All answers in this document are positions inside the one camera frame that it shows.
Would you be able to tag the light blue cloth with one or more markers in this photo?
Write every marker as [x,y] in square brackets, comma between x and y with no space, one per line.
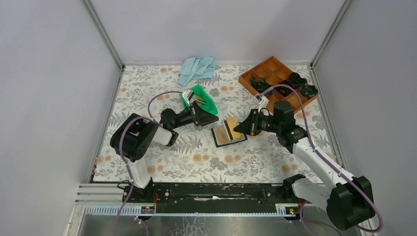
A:
[196,68]

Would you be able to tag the black card holder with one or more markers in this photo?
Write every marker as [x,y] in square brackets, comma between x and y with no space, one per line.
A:
[242,139]

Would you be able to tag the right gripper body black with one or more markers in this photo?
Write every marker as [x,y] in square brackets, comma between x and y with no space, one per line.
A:
[268,124]

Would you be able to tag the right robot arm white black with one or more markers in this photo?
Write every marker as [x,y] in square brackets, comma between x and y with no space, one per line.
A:
[347,199]

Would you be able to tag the green plastic bin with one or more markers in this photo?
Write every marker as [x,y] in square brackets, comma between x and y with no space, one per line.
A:
[210,105]

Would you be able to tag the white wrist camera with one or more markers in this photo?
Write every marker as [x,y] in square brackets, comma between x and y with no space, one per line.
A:
[187,97]
[263,102]

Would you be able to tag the orange compartment tray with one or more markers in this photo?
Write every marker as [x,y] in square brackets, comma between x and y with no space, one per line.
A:
[284,83]

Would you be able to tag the gold credit card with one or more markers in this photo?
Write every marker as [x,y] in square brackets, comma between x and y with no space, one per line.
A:
[222,135]

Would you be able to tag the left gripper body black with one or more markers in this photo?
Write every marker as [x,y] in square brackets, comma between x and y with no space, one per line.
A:
[183,118]

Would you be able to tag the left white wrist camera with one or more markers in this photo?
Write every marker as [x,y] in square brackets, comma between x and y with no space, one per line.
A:
[187,97]

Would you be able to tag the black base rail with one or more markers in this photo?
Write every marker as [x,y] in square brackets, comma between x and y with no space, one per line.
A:
[214,198]

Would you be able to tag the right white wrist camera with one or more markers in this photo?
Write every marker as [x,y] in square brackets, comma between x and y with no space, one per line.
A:
[263,102]

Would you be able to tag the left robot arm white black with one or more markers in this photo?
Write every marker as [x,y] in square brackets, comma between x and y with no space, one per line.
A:
[133,138]

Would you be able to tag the stack of cards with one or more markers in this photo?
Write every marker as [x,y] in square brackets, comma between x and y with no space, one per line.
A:
[200,100]

